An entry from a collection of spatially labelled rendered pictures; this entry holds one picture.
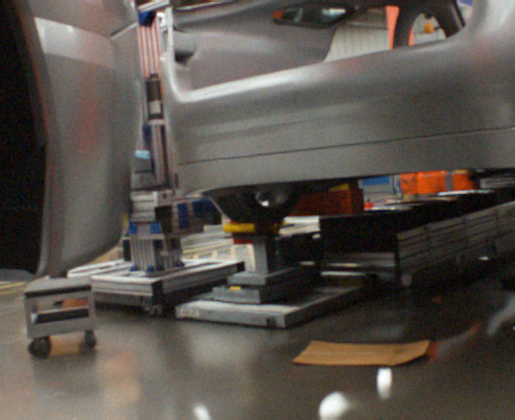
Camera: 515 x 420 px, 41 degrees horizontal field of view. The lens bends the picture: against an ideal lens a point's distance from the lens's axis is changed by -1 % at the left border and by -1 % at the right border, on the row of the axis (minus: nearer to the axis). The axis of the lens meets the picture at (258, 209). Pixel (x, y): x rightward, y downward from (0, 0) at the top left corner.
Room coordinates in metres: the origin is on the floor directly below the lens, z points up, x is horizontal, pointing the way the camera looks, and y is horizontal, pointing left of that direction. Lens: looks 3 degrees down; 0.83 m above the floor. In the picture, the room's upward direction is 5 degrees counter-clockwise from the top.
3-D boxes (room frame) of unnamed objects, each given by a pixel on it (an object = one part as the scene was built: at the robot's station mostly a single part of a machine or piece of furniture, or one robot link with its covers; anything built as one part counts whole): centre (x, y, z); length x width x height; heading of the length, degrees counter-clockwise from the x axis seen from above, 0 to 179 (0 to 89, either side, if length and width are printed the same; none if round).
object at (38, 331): (3.72, 1.12, 0.17); 0.43 x 0.36 x 0.34; 14
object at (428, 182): (5.96, -1.67, 0.69); 0.52 x 0.17 x 0.35; 50
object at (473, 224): (5.13, -1.61, 0.28); 2.47 x 0.06 x 0.22; 140
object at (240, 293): (4.19, 0.02, 0.13); 0.50 x 0.36 x 0.10; 140
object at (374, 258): (5.39, -1.30, 0.14); 2.47 x 0.85 x 0.27; 140
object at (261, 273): (4.23, -0.01, 0.32); 0.40 x 0.30 x 0.28; 140
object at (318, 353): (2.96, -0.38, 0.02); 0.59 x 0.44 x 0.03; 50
